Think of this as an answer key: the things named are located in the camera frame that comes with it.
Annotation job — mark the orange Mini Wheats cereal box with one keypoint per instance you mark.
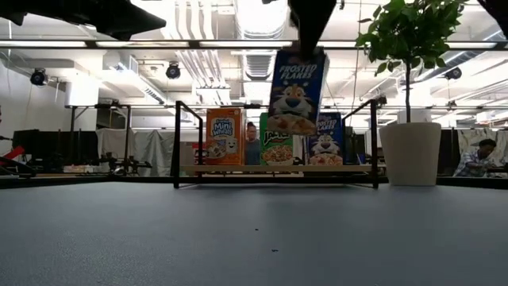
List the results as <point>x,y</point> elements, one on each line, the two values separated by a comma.
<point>224,139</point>

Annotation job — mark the white plant pot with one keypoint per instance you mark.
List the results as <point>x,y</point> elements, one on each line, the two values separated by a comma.
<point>410,155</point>

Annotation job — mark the black overhead frame bar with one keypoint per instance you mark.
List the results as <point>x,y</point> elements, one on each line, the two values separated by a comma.
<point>218,44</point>

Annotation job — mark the black equipment base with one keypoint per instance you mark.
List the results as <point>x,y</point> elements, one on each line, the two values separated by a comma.
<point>18,168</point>

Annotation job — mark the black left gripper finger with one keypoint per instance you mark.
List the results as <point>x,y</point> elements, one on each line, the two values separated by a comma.
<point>135,31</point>
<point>141,16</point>

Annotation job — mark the green Apple Jacks cereal box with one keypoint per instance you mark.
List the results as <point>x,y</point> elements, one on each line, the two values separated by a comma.
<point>275,153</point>

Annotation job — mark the white draped cloth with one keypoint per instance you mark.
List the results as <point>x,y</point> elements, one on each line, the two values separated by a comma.
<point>301,149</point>

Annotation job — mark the person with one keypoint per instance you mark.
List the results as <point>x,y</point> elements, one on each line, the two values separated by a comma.
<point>252,149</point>
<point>474,161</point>

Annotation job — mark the black monitor screens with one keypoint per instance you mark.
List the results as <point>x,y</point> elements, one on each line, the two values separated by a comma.
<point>51,145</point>

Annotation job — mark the large Frosted Flakes cereal box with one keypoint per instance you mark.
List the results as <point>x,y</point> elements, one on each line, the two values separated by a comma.
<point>325,149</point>
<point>295,99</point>

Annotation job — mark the green leafy small tree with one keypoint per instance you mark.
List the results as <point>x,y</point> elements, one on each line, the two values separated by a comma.
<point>409,32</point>

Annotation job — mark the wooden shelf black metal frame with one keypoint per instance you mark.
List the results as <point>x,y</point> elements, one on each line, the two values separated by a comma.
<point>278,168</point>

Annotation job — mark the red bar object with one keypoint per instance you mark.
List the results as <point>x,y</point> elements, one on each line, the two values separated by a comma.
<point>14,153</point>

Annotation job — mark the black bench equipment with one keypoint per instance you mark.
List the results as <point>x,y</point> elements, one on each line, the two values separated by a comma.
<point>127,165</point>

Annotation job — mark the grey draped cloth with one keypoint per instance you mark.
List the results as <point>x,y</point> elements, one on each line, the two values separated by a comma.
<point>155,147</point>

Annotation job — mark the black ceiling spotlight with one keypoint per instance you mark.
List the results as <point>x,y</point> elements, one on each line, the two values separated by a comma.
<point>38,76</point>
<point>453,73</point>
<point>173,70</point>

